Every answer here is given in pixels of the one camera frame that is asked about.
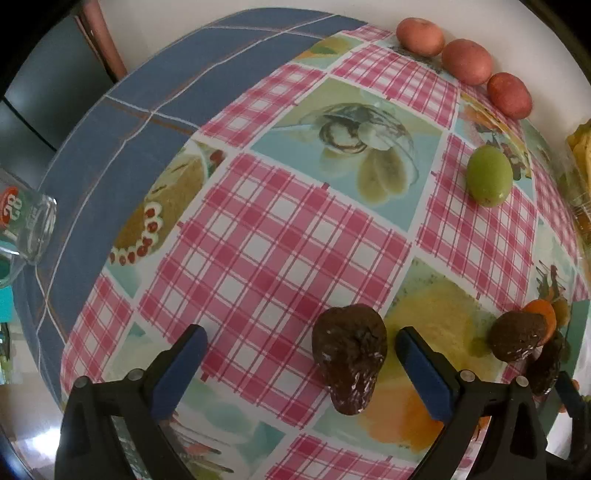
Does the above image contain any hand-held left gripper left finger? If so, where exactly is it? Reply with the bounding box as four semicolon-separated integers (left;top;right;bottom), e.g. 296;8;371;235
55;324;208;480

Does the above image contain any orange tangerine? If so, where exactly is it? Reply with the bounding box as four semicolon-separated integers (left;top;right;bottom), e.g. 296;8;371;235
524;299;558;347

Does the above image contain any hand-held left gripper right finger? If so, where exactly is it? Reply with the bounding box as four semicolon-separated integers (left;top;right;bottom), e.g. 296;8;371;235
397;326;548;480

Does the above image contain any dark chair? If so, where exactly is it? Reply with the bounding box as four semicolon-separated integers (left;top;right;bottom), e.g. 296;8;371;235
0;14;116;158

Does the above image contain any blue tablecloth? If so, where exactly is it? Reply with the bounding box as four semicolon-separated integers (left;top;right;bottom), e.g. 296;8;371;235
11;10;370;407

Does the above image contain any green guava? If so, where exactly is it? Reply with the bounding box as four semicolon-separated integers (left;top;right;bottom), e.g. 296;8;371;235
466;145;514;207

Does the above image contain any red apple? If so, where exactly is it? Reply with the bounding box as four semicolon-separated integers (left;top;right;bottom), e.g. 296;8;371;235
487;72;533;118
442;39;493;86
396;17;445;56

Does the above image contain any clear drinking glass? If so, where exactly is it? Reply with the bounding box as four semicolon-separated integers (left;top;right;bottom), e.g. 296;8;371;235
0;167;57;289

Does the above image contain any yellow banana bunch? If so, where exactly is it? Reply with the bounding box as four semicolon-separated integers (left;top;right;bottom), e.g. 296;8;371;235
567;119;591;169

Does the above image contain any dark brown avocado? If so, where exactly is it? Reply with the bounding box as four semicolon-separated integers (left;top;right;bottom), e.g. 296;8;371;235
489;311;546;363
526;332;566;397
311;305;389;416

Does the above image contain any clear plastic container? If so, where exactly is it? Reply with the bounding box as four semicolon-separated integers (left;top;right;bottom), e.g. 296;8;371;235
556;148;591;224

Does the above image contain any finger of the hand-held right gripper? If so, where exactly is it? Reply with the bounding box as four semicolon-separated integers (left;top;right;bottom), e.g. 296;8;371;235
554;371;591;467

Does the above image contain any pink checked printed tablecloth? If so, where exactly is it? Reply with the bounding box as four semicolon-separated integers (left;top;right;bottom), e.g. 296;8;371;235
60;25;591;480

